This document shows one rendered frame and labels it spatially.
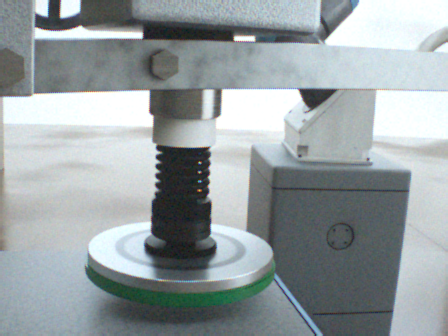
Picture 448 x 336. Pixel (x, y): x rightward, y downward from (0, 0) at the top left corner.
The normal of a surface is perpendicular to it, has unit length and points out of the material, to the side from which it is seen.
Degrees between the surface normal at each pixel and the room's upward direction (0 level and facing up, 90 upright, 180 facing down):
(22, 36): 90
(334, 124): 90
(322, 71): 90
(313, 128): 90
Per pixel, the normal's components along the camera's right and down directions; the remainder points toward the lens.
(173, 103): -0.23, 0.18
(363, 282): 0.12, 0.21
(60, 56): 0.44, 0.20
